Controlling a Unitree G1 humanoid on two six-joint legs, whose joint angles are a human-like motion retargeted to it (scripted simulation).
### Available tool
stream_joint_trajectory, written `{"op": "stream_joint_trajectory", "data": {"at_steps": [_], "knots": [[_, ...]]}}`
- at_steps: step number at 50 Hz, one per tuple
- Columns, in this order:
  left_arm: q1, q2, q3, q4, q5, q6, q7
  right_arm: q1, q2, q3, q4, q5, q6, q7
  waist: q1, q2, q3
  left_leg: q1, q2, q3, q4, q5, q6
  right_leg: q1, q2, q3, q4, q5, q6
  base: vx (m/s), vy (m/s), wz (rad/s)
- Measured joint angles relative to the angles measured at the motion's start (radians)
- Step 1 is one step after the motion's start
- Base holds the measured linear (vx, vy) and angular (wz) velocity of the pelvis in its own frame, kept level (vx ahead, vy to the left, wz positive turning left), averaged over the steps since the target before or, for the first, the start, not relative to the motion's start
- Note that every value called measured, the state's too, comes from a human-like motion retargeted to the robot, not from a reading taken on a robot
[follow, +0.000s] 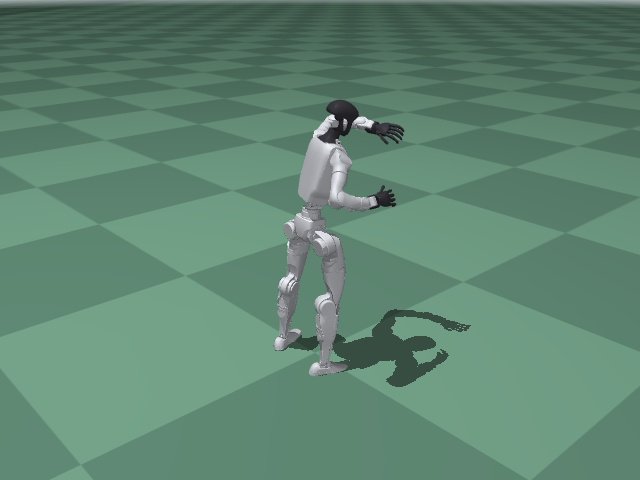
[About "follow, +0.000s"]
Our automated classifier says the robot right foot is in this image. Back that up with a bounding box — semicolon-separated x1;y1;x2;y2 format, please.
309;361;348;376

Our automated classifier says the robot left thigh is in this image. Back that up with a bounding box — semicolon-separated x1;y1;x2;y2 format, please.
280;219;310;297

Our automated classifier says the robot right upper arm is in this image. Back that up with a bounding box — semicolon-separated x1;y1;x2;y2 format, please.
328;149;352;210

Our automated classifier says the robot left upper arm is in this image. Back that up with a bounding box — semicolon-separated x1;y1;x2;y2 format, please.
313;117;339;137

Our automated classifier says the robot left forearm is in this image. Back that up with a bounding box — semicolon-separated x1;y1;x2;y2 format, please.
328;114;374;134

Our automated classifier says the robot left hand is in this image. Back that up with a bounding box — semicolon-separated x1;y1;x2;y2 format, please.
365;121;404;145

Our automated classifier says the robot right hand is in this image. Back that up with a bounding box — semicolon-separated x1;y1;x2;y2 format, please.
367;185;396;209

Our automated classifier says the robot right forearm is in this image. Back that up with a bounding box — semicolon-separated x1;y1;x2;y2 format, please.
338;192;378;212

